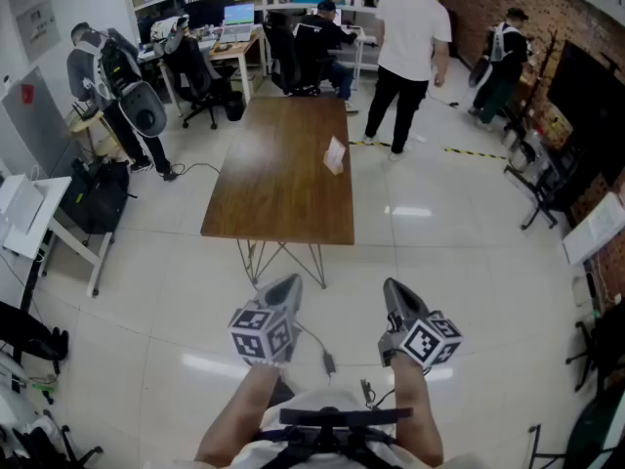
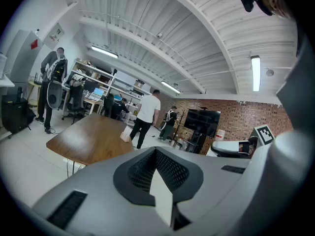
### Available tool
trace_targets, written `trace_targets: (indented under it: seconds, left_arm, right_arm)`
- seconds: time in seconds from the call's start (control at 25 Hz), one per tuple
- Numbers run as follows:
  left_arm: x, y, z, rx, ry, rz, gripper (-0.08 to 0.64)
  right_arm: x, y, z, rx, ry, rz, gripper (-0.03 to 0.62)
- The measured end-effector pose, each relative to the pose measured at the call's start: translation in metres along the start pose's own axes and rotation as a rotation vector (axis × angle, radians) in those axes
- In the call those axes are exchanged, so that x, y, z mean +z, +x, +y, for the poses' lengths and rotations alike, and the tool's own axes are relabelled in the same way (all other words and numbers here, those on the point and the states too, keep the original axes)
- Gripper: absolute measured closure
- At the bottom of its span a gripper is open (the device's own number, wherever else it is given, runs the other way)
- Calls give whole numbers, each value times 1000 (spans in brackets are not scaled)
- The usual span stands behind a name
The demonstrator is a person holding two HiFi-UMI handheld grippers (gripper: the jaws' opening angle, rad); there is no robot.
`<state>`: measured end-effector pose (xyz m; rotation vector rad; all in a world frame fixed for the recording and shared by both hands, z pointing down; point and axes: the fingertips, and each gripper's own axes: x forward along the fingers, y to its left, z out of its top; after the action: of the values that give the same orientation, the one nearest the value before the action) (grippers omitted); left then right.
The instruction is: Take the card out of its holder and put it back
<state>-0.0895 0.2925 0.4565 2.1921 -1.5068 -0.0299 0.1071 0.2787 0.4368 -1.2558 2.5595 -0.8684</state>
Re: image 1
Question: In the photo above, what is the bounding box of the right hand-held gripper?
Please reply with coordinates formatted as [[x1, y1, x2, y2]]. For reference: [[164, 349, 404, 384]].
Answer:
[[378, 277, 463, 366]]

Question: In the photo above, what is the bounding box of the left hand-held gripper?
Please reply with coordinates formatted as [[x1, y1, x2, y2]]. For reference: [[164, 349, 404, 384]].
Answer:
[[227, 274, 304, 365]]

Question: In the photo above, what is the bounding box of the person's right forearm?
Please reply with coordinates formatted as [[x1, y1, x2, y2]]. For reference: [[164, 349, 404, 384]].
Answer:
[[393, 357, 444, 468]]

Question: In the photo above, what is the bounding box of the person's left forearm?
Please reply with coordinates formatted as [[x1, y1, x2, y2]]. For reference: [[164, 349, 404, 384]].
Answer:
[[194, 362, 285, 468]]

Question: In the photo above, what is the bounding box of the brown wooden table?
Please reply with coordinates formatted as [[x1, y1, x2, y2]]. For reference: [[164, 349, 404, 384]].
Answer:
[[200, 96, 355, 290]]

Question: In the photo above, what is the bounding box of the person's white shirt torso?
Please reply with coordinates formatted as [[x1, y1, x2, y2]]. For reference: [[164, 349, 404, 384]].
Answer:
[[241, 388, 489, 469]]

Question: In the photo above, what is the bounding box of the black chest harness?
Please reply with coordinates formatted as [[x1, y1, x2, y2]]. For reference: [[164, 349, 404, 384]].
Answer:
[[253, 406, 414, 469]]

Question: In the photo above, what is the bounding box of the black floor stand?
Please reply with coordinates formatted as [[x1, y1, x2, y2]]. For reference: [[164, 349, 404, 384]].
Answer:
[[504, 149, 585, 232]]

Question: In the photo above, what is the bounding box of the black trash bin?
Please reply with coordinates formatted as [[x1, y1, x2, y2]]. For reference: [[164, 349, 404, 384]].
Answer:
[[223, 90, 246, 122]]

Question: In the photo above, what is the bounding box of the white board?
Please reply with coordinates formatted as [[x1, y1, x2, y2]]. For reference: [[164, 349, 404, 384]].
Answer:
[[562, 192, 625, 266]]

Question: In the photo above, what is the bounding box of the black bag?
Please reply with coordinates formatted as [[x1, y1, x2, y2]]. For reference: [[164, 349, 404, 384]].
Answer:
[[59, 157, 138, 236]]

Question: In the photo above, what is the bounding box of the black office chair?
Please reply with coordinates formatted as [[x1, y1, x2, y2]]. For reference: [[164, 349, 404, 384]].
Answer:
[[565, 300, 625, 395], [162, 34, 230, 131], [9, 407, 104, 469], [262, 15, 334, 98]]

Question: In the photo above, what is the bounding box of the wooden desk with white legs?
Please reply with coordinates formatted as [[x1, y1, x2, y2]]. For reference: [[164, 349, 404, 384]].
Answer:
[[208, 29, 269, 105]]

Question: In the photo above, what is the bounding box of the round wooden stool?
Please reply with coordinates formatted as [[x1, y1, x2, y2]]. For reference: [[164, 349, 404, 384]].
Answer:
[[66, 108, 126, 161]]

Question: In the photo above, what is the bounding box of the dark coat rack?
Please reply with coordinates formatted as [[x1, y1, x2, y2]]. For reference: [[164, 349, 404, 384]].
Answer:
[[502, 29, 562, 141]]

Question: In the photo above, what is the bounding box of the black television screen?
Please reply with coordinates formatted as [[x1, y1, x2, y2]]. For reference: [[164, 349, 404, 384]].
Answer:
[[546, 40, 625, 165]]

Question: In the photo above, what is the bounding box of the white paper bag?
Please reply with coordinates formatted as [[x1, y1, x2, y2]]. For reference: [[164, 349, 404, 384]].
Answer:
[[0, 173, 46, 236]]

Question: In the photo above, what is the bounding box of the grey white jacket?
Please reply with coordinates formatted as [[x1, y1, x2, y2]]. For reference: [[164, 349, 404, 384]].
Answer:
[[150, 15, 191, 56]]

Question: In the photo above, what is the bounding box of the black monitor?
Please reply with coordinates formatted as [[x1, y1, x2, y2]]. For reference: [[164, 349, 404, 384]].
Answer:
[[187, 0, 236, 31]]

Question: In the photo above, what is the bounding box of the grey cabinet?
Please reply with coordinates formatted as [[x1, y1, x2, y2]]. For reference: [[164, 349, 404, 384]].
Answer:
[[0, 65, 80, 180]]

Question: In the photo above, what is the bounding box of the black power adapter with cable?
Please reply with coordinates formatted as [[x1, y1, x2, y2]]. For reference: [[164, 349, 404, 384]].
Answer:
[[169, 161, 224, 179], [292, 320, 339, 386]]

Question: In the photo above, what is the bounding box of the grey wall poster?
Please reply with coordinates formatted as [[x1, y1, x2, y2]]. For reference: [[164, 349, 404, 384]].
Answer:
[[15, 0, 63, 64]]

